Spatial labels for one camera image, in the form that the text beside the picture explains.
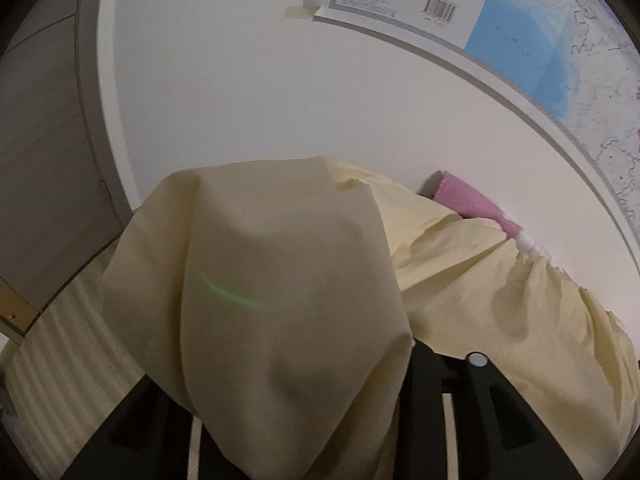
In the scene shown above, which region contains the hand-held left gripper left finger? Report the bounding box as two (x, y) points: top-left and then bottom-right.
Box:
(62, 374), (203, 480)

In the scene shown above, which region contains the pink flower print blanket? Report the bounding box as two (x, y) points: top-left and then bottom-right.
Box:
(417, 170), (553, 261)

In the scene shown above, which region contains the colourful wall map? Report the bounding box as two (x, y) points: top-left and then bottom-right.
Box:
(302, 0), (640, 233)

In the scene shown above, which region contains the cream large shirt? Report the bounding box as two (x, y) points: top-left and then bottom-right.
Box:
(100, 155), (640, 480)

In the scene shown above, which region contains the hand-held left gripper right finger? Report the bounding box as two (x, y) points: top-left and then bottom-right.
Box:
(372, 342), (586, 480)

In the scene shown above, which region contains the grey wooden door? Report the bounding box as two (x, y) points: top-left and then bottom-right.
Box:
(0, 0), (126, 346)

